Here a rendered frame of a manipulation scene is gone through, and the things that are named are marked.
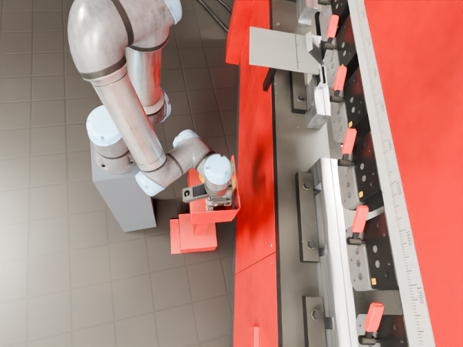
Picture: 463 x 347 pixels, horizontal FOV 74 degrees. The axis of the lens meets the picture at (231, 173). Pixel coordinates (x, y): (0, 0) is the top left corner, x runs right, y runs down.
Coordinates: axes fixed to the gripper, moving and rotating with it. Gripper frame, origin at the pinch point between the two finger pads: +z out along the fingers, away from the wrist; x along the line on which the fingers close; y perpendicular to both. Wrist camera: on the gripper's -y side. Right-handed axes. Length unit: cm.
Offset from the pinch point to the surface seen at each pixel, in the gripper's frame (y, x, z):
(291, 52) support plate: 35, 49, -24
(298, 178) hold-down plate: 30.9, 2.1, -14.8
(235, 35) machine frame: 32, 136, 49
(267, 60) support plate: 25, 45, -25
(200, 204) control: -2.7, 1.4, 2.4
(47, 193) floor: -88, 36, 66
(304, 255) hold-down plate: 27.2, -23.5, -15.1
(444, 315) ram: 33, -40, -60
